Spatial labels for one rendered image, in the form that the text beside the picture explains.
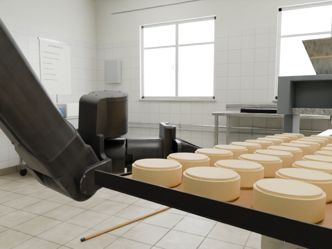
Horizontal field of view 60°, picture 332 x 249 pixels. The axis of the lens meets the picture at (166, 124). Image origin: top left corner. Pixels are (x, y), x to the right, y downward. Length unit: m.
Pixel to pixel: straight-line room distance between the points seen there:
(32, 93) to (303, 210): 0.26
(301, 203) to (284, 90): 1.09
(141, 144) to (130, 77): 4.97
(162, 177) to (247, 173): 0.08
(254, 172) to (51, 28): 5.01
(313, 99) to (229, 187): 1.13
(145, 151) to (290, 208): 0.26
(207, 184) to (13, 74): 0.20
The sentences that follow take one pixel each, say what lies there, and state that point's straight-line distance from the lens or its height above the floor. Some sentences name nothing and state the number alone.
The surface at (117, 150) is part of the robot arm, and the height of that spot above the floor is 1.02.
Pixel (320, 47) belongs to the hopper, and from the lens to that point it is 1.32.
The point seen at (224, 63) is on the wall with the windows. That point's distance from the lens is 4.66.
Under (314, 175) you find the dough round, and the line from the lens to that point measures 0.29.
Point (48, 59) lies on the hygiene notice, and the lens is 5.06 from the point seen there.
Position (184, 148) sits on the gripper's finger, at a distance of 0.43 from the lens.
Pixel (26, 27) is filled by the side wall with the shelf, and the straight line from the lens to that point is 4.90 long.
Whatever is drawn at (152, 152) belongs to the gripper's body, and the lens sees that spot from 0.43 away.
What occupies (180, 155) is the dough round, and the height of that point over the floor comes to 1.03.
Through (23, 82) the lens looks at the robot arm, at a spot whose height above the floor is 1.11.
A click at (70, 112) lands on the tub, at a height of 0.86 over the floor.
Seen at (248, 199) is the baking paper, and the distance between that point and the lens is 0.26.
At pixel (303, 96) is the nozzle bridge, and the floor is 1.09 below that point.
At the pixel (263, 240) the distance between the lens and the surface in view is 0.66.
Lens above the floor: 1.10
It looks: 6 degrees down
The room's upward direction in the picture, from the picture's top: straight up
